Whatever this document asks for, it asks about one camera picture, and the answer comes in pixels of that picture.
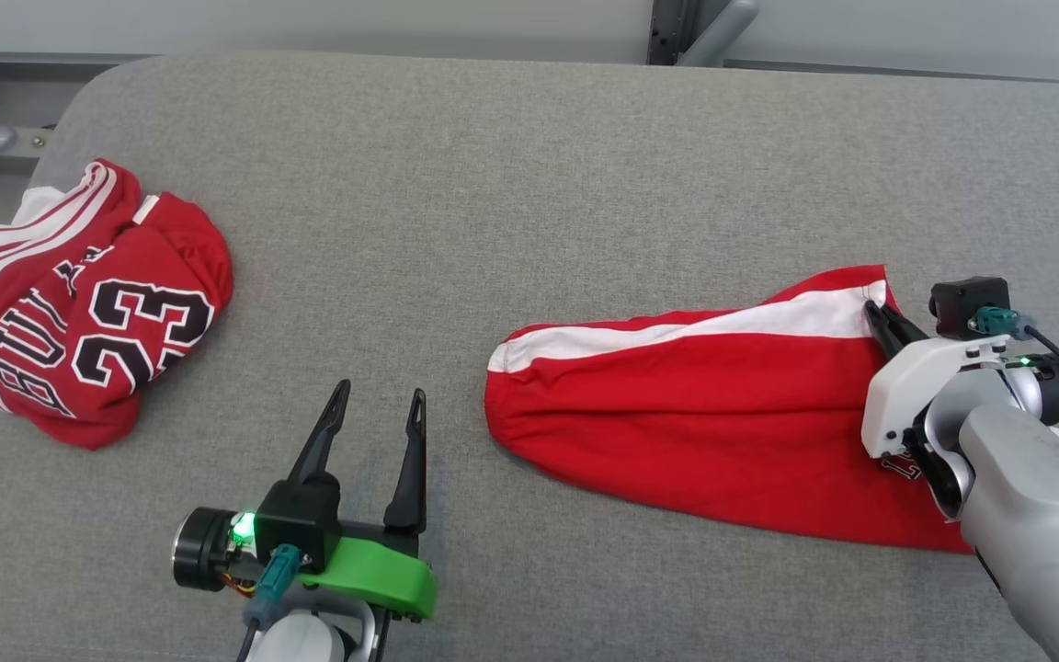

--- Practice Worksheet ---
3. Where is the red jersey number 23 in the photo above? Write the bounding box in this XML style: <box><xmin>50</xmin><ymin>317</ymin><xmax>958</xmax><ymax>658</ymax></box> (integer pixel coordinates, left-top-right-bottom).
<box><xmin>0</xmin><ymin>158</ymin><xmax>235</xmax><ymax>452</ymax></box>

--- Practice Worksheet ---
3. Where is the teal left camera connector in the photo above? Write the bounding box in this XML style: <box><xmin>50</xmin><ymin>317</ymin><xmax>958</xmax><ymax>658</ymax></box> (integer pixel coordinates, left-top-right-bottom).
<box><xmin>244</xmin><ymin>543</ymin><xmax>303</xmax><ymax>629</ymax></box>

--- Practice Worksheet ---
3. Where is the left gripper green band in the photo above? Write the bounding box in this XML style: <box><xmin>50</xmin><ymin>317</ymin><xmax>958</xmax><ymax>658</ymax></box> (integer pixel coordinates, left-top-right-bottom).
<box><xmin>171</xmin><ymin>379</ymin><xmax>439</xmax><ymax>621</ymax></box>

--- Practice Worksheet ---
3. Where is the teal right camera connector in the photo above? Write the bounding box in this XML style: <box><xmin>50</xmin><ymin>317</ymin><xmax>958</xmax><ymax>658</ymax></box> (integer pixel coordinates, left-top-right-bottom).
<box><xmin>974</xmin><ymin>307</ymin><xmax>1038</xmax><ymax>340</ymax></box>

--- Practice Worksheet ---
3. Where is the grey metal tube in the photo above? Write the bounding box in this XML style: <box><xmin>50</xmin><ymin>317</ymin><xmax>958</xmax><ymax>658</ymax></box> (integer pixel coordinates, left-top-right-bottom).
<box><xmin>677</xmin><ymin>0</ymin><xmax>760</xmax><ymax>68</ymax></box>

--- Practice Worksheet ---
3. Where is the grey fabric sofa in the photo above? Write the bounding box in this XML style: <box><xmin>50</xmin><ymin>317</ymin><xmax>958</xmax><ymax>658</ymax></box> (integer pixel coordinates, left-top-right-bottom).
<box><xmin>0</xmin><ymin>51</ymin><xmax>1059</xmax><ymax>662</ymax></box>

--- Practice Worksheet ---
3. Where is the red shorts white stripe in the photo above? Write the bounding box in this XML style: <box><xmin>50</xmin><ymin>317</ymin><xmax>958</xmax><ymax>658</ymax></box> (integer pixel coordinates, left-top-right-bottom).
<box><xmin>483</xmin><ymin>265</ymin><xmax>977</xmax><ymax>555</ymax></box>

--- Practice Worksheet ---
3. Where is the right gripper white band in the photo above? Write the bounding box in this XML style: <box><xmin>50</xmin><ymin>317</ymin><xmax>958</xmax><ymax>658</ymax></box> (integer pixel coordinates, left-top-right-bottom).
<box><xmin>860</xmin><ymin>300</ymin><xmax>1038</xmax><ymax>461</ymax></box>

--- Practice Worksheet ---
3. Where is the teal camera connector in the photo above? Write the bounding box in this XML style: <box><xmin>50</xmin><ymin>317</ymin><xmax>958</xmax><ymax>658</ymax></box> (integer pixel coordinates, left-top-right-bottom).
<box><xmin>974</xmin><ymin>307</ymin><xmax>1038</xmax><ymax>340</ymax></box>
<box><xmin>244</xmin><ymin>543</ymin><xmax>303</xmax><ymax>629</ymax></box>

